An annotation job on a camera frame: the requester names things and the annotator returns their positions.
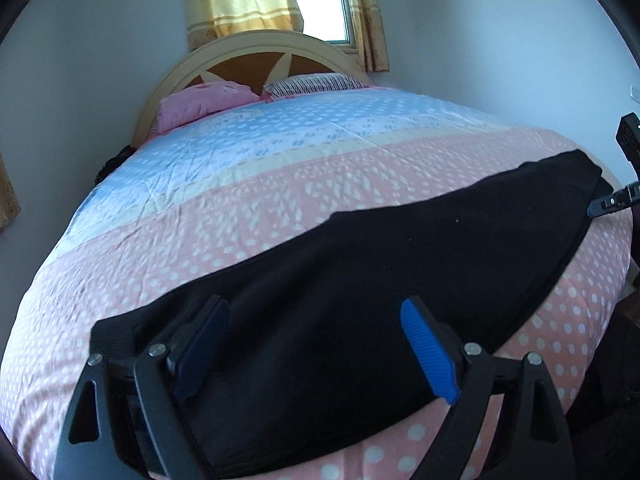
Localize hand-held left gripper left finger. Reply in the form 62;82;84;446
52;295;231;480

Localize striped pillow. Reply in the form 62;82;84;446
263;73;369;100

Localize black object beside bed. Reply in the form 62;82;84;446
95;145;137;184

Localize bed with dotted cover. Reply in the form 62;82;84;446
0;85;633;480

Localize yellow curtain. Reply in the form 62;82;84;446
350;0;391;74
0;155;22;232
181;0;306;52

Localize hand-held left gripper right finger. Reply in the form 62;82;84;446
400;297;573;480

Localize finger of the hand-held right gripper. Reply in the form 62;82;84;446
589;183;640;220

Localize person's dark clothing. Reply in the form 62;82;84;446
565;305;640;436

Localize window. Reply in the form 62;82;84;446
286;0;360;53

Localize pink pillow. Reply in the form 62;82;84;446
156;80;258;133

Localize black pants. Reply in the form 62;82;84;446
90;149;604;480

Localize cream wooden headboard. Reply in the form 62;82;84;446
131;30;373;146

